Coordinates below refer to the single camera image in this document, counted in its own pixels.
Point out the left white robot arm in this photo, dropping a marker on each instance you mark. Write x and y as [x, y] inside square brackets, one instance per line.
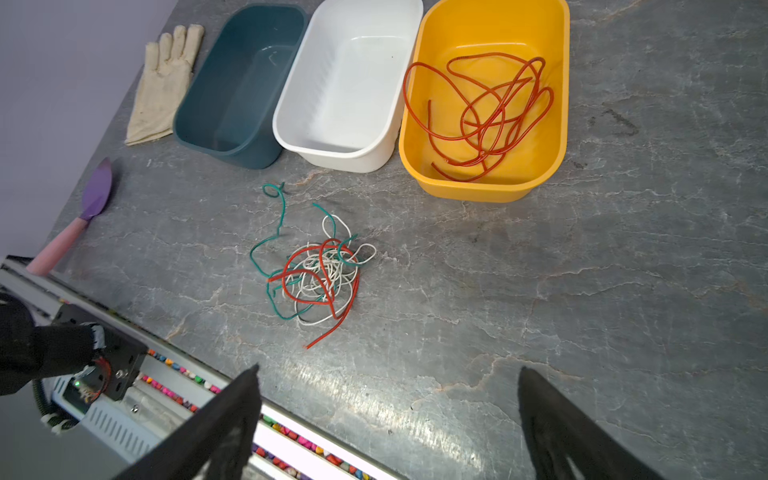
[42, 354]

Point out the cream fabric glove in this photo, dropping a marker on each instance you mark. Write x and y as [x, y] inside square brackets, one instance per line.
[164, 82]

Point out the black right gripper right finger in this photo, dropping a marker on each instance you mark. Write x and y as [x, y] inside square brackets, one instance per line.
[562, 439]

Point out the yellow plastic bin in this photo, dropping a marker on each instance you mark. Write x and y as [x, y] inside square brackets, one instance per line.
[487, 99]

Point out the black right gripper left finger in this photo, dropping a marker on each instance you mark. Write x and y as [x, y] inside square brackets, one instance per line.
[215, 442]

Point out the purple pink spatula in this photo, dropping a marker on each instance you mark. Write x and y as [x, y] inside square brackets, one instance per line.
[94, 199]

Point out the white plastic bin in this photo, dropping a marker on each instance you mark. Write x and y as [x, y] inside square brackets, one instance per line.
[341, 105]

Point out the teal plastic bin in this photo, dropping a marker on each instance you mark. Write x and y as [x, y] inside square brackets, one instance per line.
[228, 110]

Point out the colourful bead strip rail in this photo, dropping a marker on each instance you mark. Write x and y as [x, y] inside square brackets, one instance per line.
[165, 413]

